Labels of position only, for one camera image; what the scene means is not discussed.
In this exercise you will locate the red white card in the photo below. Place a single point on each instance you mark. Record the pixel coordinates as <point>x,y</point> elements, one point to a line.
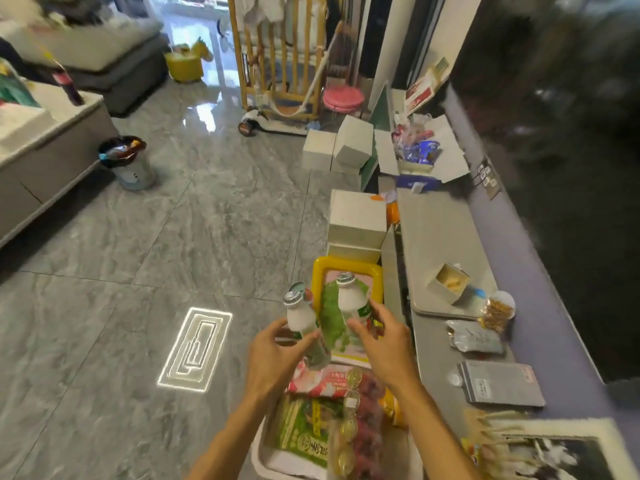
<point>425,87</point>

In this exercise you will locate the wooden stick rack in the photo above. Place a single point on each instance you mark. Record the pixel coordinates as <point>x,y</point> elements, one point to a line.
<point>492,434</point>

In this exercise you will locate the orange snack packet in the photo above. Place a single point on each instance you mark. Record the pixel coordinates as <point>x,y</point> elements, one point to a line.
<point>392,407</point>

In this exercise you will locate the grey flat board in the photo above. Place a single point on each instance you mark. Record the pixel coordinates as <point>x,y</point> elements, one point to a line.
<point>440,229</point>

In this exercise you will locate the yellow toy sand tray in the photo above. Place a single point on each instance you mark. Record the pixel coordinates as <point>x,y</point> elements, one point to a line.
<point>325,267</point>

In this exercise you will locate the green board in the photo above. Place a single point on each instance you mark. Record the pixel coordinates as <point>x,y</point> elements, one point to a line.
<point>382,114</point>

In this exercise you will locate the grey coffee table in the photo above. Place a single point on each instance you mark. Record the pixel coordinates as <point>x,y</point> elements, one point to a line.
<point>55,144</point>

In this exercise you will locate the orange plastic object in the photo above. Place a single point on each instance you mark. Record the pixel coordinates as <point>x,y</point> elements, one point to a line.
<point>392,209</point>

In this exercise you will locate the small white disc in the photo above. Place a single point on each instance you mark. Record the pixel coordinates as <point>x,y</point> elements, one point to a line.
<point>454,379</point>

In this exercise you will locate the small white milk bottle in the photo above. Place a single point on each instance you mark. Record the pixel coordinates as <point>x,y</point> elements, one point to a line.
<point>352,299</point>
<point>302,324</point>

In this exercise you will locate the silver foil packet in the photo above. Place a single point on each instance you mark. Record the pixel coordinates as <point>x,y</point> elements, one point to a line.
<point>475,337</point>

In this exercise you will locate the yellow toy stool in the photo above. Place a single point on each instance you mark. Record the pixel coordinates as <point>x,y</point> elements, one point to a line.
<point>185,64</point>

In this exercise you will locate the open white carton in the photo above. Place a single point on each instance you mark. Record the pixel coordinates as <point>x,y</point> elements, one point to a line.
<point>450,154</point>

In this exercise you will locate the black television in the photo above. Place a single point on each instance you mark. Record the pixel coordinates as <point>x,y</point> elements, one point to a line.
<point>575,169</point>

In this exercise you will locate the pink round stool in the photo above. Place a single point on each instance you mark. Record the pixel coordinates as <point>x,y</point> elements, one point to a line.
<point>343,98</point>

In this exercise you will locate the grey sofa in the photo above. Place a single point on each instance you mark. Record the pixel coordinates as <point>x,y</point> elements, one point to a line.
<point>90,49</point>

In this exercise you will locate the red-white wafer packet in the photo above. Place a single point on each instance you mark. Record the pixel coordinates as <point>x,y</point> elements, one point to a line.
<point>320,382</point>

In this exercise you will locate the person's right forearm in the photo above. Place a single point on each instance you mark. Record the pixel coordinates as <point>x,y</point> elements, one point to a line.
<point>440,439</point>

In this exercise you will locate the person's left forearm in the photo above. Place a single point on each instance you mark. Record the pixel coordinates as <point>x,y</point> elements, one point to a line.
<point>230,444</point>

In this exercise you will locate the small open white box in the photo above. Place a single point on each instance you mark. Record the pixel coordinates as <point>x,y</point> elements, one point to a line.
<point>449,282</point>

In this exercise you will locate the green snack packet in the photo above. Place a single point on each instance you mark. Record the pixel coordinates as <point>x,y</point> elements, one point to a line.
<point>300,429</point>

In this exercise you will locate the blue toys pile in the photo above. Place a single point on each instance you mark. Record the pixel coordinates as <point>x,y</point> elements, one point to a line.
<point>417,144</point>

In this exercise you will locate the blue tissue box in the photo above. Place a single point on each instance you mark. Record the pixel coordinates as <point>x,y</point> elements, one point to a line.
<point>417,183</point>

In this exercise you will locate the white kick scooter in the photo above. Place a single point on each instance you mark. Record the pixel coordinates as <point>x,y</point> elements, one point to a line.
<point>270,125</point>

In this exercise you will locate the person's left hand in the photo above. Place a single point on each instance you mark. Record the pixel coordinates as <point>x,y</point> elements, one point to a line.
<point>272,364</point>

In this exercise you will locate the wall socket panel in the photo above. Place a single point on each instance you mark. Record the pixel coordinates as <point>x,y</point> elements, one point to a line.
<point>487,177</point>

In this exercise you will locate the small grey trash can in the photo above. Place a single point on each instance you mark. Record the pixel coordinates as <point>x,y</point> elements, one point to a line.
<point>130,167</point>

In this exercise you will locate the dark glass bottle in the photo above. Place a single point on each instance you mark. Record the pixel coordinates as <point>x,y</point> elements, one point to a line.
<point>70,87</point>

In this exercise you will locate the black white photo frame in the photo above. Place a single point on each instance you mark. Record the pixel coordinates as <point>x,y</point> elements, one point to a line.
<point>560,454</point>

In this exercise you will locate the wooden baby crib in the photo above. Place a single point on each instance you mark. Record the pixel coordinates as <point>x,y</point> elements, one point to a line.
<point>280,54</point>

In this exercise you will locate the grey flat packet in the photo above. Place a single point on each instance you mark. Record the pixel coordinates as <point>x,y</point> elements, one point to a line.
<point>500,384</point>

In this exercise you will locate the white snack basket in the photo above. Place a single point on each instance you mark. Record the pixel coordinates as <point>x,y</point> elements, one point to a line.
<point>265,459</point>

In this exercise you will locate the white closed box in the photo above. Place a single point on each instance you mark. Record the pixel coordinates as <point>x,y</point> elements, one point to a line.
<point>352,253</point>
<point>318,150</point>
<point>354,142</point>
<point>357,219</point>

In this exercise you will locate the person's right hand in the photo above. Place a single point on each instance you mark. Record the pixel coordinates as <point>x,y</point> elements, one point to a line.
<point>392,352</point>

